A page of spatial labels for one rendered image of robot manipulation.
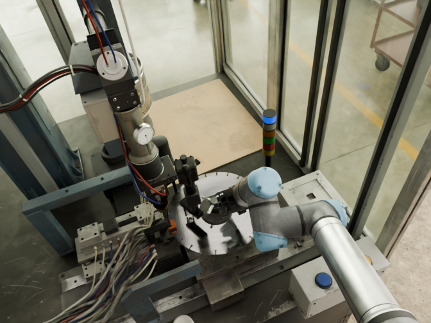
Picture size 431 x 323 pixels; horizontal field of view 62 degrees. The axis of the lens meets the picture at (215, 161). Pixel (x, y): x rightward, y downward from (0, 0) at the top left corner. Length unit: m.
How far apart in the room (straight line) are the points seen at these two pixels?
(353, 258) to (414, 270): 1.58
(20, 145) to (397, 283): 1.93
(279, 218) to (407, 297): 1.47
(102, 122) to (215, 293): 0.65
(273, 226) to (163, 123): 1.13
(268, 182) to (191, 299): 0.59
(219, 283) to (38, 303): 0.64
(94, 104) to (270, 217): 0.48
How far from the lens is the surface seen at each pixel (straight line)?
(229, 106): 1.88
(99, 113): 0.87
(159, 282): 1.08
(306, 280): 1.16
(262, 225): 0.85
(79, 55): 0.93
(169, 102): 1.97
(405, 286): 2.26
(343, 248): 0.77
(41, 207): 1.31
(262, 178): 0.84
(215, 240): 1.15
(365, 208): 1.22
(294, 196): 1.31
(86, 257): 1.41
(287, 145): 1.62
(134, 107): 0.80
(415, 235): 2.44
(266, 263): 1.32
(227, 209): 1.03
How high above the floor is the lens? 1.95
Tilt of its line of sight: 48 degrees down
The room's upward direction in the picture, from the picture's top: 8 degrees counter-clockwise
